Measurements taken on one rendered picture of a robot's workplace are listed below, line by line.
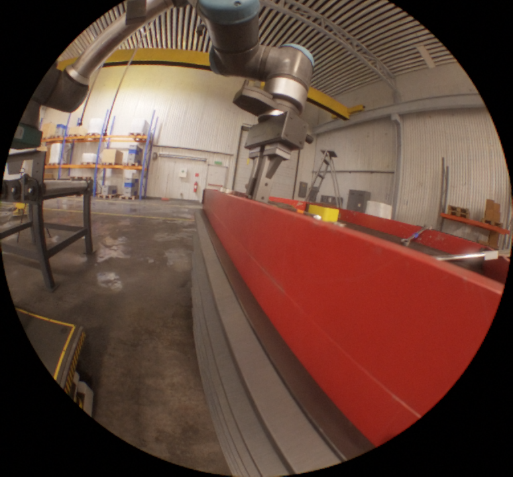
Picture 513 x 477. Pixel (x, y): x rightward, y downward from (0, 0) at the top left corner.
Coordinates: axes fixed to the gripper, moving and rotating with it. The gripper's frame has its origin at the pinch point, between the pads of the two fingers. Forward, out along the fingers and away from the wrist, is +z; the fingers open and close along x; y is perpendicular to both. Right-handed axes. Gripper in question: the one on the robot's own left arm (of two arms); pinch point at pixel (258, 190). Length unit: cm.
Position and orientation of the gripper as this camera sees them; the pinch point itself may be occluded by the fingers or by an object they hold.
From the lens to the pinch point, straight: 32.5
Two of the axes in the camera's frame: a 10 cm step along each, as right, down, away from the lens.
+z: -2.6, 9.6, 1.0
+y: 8.3, 1.7, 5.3
